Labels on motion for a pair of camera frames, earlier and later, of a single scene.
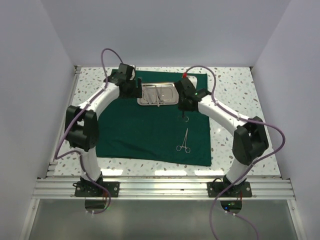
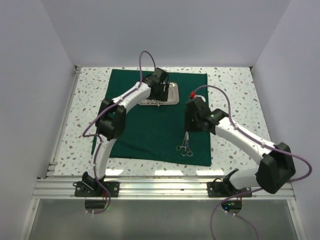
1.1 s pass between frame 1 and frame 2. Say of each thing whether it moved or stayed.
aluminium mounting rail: stayed
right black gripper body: moved
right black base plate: stayed
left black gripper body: moved
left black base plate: stayed
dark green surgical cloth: stayed
